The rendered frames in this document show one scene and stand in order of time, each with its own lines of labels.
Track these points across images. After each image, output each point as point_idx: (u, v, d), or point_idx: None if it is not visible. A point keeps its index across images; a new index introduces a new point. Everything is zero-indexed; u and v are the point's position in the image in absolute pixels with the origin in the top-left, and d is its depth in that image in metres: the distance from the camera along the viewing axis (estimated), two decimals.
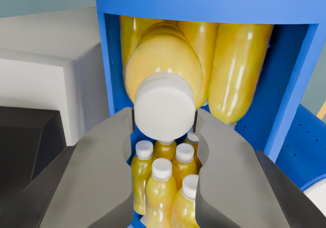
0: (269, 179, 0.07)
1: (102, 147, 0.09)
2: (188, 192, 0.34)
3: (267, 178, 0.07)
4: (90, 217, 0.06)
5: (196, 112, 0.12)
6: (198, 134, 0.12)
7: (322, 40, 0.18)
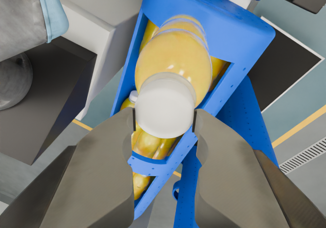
0: (268, 178, 0.07)
1: (103, 147, 0.09)
2: None
3: (266, 178, 0.07)
4: (91, 217, 0.06)
5: (195, 112, 0.12)
6: (197, 134, 0.12)
7: (237, 71, 0.38)
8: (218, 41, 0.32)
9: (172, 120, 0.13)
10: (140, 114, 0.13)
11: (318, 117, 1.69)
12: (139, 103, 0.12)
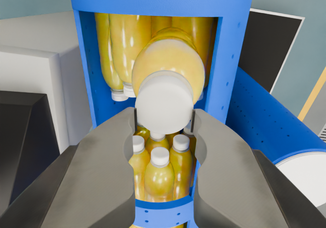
0: (267, 178, 0.07)
1: (105, 147, 0.09)
2: (154, 160, 0.40)
3: (265, 177, 0.07)
4: (92, 216, 0.06)
5: (194, 112, 0.12)
6: (195, 134, 0.12)
7: (231, 29, 0.25)
8: None
9: (172, 114, 0.13)
10: (141, 110, 0.13)
11: None
12: (140, 99, 0.13)
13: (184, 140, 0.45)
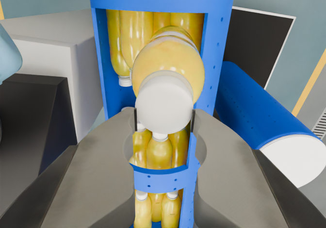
0: (267, 178, 0.07)
1: (105, 147, 0.09)
2: (155, 135, 0.48)
3: (265, 177, 0.07)
4: (92, 216, 0.06)
5: (194, 112, 0.12)
6: (195, 134, 0.12)
7: (215, 23, 0.33)
8: None
9: (172, 114, 0.13)
10: (141, 110, 0.13)
11: (319, 74, 1.63)
12: (140, 99, 0.13)
13: None
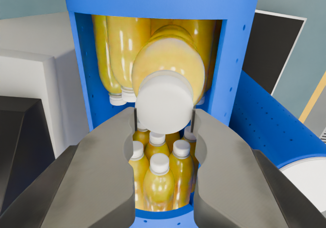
0: (267, 178, 0.07)
1: (105, 147, 0.09)
2: (154, 168, 0.39)
3: (265, 177, 0.07)
4: (92, 216, 0.06)
5: (194, 112, 0.12)
6: (195, 134, 0.12)
7: (236, 32, 0.24)
8: None
9: (172, 114, 0.13)
10: (141, 110, 0.13)
11: None
12: (140, 99, 0.13)
13: (185, 146, 0.44)
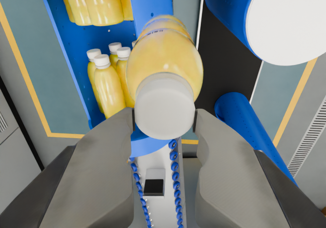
0: (269, 179, 0.07)
1: (102, 147, 0.09)
2: None
3: (267, 178, 0.07)
4: (90, 217, 0.06)
5: (196, 112, 0.12)
6: (198, 134, 0.12)
7: None
8: None
9: None
10: None
11: None
12: None
13: None
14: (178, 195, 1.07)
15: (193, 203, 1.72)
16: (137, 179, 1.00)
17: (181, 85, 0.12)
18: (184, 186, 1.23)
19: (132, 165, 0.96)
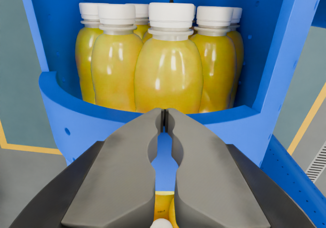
0: (242, 171, 0.08)
1: (129, 146, 0.09)
2: (158, 14, 0.16)
3: (240, 171, 0.08)
4: (111, 214, 0.06)
5: (167, 112, 0.12)
6: (171, 133, 0.12)
7: None
8: None
9: None
10: None
11: None
12: None
13: (222, 7, 0.21)
14: None
15: None
16: None
17: (167, 223, 0.34)
18: None
19: None
